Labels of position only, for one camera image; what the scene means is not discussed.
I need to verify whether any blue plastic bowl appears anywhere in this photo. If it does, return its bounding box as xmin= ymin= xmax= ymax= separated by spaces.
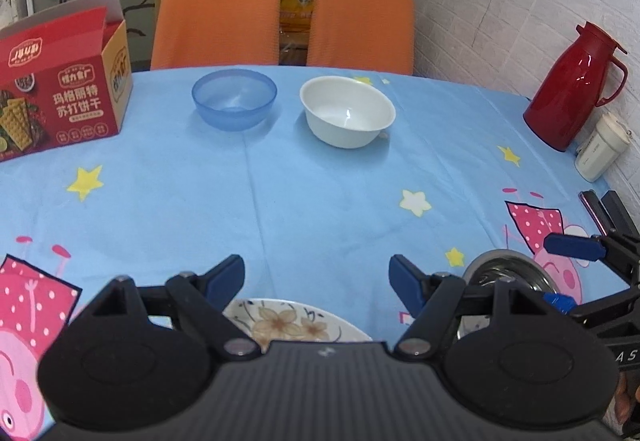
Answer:
xmin=191 ymin=69 xmax=278 ymax=132

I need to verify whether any large white floral plate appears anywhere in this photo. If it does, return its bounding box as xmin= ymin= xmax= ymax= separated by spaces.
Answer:
xmin=222 ymin=298 xmax=374 ymax=355

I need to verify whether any metal bowl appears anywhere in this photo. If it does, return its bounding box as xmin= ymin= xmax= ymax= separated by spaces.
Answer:
xmin=459 ymin=248 xmax=568 ymax=343

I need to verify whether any blue cartoon pig tablecloth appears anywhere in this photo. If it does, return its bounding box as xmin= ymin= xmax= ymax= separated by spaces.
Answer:
xmin=0 ymin=66 xmax=640 ymax=427

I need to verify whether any cream lidded cup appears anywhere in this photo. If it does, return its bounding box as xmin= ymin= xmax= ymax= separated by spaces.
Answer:
xmin=574 ymin=113 xmax=632 ymax=183

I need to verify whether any red thermos jug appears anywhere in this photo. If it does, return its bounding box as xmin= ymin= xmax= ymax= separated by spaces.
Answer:
xmin=523 ymin=21 xmax=629 ymax=153

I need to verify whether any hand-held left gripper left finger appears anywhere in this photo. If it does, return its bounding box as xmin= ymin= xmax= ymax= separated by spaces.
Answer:
xmin=87 ymin=255 xmax=257 ymax=358

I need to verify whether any red cracker box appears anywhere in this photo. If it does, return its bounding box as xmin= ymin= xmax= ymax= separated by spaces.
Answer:
xmin=0 ymin=0 xmax=134 ymax=162

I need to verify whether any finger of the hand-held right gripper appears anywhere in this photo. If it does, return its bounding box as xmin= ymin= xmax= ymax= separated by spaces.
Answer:
xmin=544 ymin=220 xmax=640 ymax=292
xmin=542 ymin=285 xmax=640 ymax=338

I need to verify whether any orange chair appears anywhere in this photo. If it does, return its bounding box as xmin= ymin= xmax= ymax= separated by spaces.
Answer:
xmin=150 ymin=0 xmax=282 ymax=70
xmin=306 ymin=0 xmax=416 ymax=76

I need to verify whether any white bowl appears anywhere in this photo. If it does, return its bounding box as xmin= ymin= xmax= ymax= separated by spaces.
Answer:
xmin=299 ymin=75 xmax=397 ymax=150

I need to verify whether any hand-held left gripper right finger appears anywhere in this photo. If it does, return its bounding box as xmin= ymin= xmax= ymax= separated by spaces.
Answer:
xmin=389 ymin=255 xmax=546 ymax=359

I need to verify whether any smartphone in clear case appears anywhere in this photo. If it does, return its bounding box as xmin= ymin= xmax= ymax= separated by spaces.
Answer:
xmin=578 ymin=190 xmax=612 ymax=237

